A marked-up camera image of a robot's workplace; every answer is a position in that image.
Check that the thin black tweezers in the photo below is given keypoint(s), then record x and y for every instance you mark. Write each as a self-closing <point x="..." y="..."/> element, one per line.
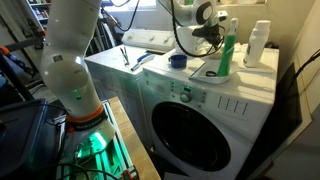
<point x="126" y="58"/>

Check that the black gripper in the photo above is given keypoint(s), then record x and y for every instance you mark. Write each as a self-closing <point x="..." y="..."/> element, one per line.
<point x="206" y="31"/>

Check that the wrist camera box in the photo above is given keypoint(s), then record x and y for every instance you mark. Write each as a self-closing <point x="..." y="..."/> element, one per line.
<point x="222" y="14"/>

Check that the white tray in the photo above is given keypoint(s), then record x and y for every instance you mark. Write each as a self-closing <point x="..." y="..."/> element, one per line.
<point x="203" y="77"/>

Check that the dark plastic bin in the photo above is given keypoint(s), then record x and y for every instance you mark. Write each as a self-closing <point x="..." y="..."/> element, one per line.
<point x="20" y="133"/>

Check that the white front-load washing machine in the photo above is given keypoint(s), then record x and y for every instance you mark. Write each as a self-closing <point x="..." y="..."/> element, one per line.
<point x="233" y="110"/>

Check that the small orange frame clamp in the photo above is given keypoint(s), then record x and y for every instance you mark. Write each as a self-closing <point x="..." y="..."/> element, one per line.
<point x="126" y="174"/>

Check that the black framed panel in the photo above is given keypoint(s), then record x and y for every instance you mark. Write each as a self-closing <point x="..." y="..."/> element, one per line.
<point x="283" y="116"/>

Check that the green bottle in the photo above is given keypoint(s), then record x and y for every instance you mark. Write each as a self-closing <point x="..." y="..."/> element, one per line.
<point x="226" y="56"/>

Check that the cluttered storage shelf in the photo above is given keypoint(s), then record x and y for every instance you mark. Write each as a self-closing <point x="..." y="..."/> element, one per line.
<point x="38" y="11"/>

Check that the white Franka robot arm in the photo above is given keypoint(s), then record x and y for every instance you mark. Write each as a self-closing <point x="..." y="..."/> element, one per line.
<point x="66" y="66"/>

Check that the blue white hand brush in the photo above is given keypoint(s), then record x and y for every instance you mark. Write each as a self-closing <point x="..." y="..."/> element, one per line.
<point x="143" y="59"/>

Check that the small white bottle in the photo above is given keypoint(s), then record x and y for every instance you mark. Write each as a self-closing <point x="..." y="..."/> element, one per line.
<point x="255" y="46"/>

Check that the white top-load washing machine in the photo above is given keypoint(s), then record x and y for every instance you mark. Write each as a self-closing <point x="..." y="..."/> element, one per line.
<point x="110" y="73"/>

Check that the orange black bar clamp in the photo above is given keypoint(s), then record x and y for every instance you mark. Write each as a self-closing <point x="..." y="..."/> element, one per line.
<point x="23" y="43"/>

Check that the wooden table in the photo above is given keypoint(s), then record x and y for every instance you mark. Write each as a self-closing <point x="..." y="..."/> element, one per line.
<point x="133" y="143"/>

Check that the blue mug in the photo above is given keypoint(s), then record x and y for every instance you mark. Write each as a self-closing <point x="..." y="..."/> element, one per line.
<point x="178" y="62"/>

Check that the aluminium base frame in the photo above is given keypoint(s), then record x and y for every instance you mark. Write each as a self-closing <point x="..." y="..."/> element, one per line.
<point x="113" y="156"/>

